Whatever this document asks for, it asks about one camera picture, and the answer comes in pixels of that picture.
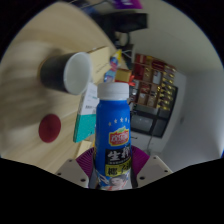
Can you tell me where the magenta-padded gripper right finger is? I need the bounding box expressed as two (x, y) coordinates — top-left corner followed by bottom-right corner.
(130, 145), (174, 188)

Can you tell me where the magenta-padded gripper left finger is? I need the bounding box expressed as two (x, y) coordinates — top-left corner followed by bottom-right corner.
(54, 147), (96, 189)

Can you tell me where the blue white-capped drink bottle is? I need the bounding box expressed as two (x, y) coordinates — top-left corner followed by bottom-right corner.
(93, 82), (134, 191)

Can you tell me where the tan notebook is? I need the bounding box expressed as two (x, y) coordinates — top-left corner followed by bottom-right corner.
(76, 140), (95, 158)
(87, 45), (112, 84)

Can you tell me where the teal book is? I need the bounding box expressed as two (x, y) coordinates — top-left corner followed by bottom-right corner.
(72, 113), (97, 144)

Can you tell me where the flat round red coaster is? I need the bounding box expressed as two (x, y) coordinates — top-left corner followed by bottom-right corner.
(38, 113), (62, 144)

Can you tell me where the wooden shelf unit with trophies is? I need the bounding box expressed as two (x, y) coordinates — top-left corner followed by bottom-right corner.
(131, 53), (179, 111)

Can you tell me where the black mug white inside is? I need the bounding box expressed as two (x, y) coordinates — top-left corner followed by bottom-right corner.
(39, 51), (93, 96)

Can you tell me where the yellow gift box red ribbon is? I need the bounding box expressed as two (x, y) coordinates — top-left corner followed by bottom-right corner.
(114, 68), (134, 84)

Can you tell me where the colourful blue magazine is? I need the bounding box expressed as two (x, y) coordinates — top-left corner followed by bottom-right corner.
(103, 68), (118, 83)

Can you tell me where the purple sign board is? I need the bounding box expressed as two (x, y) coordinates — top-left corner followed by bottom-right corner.
(113, 0), (144, 10)

